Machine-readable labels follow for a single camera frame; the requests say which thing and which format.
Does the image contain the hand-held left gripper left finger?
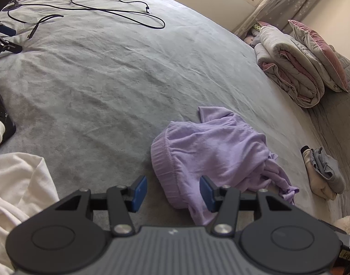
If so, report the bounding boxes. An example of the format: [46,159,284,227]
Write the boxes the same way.
[50,176,148,237]

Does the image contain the white cloth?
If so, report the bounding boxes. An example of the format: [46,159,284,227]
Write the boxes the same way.
[0,116,61,275]

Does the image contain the folded beige garment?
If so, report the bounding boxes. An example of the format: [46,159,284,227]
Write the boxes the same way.
[300,146,337,201]

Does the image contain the pink plush toy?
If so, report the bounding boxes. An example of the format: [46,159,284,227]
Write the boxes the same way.
[244,23,263,46]

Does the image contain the grey pink pillow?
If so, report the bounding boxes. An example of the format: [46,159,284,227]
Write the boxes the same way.
[288,19,350,93]

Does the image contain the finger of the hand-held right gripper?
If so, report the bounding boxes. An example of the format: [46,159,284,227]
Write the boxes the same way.
[318,219,347,234]

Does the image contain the patterned grey curtain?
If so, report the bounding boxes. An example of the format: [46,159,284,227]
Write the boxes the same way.
[232,0,339,39]

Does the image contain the folded grey garment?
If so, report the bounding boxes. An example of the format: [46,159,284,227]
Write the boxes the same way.
[311,147,346,194]

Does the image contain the long black cable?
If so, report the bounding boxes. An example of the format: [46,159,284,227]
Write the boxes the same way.
[7,0,166,30]

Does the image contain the purple pants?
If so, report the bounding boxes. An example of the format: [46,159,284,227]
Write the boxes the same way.
[150,106,300,227]

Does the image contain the white fluffy item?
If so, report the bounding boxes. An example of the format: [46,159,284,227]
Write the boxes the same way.
[334,215,350,235]

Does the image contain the folded grey pink quilt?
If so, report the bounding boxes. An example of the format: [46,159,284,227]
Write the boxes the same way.
[254,24,326,109]

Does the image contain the grey quilted headboard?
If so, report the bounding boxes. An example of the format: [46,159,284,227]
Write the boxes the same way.
[305,44,350,224]

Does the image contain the short black cable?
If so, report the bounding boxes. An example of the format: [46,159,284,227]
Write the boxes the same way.
[27,14,64,39]

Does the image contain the black patterned item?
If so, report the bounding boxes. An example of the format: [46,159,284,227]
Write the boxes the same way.
[0,73,17,149]

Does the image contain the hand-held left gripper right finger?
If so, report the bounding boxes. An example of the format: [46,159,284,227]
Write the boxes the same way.
[200,175,297,237]

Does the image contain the spare black gripper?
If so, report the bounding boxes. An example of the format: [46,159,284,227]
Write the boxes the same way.
[0,0,23,55]

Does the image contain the grey bed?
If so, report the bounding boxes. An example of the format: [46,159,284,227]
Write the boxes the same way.
[0,0,350,275]

